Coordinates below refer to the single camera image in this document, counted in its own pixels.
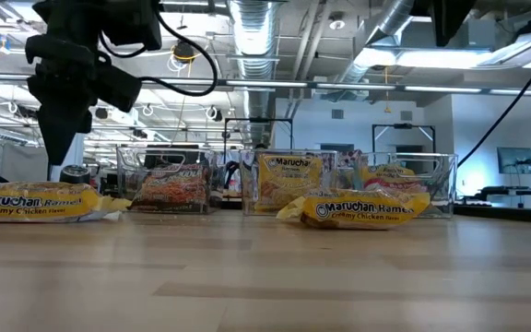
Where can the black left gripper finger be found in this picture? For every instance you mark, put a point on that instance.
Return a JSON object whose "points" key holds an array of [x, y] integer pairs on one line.
{"points": [[65, 124]]}

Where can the yellow creamy chicken ramen pack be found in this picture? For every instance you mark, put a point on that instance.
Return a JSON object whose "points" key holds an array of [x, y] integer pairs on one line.
{"points": [[30, 203], [288, 184], [362, 209]]}

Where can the black fire noodle pack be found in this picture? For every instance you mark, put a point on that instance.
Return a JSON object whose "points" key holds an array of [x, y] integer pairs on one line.
{"points": [[173, 189]]}

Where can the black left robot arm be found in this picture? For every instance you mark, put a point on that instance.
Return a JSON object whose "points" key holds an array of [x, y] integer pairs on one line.
{"points": [[132, 23]]}

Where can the small black hanging spotlight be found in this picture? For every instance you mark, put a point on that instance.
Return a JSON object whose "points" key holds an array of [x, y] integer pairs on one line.
{"points": [[218, 115], [101, 115]]}

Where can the bright ceiling lamp panel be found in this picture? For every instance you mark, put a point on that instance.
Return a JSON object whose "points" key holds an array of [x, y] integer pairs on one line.
{"points": [[431, 59]]}

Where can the black round pot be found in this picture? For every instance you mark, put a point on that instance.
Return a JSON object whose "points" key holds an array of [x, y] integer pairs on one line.
{"points": [[75, 173]]}

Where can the clear plastic bin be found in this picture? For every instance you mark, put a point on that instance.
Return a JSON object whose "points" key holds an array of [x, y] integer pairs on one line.
{"points": [[125, 157], [249, 193], [440, 184]]}

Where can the round ceiling sensor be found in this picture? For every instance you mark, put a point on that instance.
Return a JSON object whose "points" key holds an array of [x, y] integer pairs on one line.
{"points": [[337, 20]]}

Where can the black ceiling spotlight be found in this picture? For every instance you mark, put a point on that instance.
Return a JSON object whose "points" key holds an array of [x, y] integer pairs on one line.
{"points": [[183, 51]]}

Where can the long overhead light bar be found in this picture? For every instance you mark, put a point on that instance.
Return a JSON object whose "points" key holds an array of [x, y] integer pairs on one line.
{"points": [[265, 84]]}

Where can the black workbench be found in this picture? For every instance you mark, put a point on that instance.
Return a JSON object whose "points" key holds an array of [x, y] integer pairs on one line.
{"points": [[500, 190]]}

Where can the slim silver ventilation duct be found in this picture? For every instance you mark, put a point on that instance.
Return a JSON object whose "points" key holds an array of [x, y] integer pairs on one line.
{"points": [[394, 16]]}

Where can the grey partition wall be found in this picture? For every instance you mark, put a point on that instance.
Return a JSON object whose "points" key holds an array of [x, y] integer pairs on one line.
{"points": [[21, 159]]}

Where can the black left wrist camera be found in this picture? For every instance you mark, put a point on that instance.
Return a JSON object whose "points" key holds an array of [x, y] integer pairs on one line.
{"points": [[118, 87]]}

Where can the grey wall vent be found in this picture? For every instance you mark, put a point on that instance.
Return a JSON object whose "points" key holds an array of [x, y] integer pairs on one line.
{"points": [[338, 114], [406, 115]]}

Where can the black metal frame stand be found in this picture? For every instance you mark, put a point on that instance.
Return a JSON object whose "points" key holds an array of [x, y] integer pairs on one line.
{"points": [[404, 125]]}

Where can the wall monitor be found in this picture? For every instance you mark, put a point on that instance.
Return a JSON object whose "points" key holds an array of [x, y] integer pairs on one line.
{"points": [[516, 161]]}

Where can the wide silver ventilation duct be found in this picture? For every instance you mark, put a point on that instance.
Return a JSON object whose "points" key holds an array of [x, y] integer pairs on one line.
{"points": [[254, 46]]}

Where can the black aluminium table frame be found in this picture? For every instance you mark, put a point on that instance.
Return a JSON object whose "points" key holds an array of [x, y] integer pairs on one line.
{"points": [[523, 216]]}

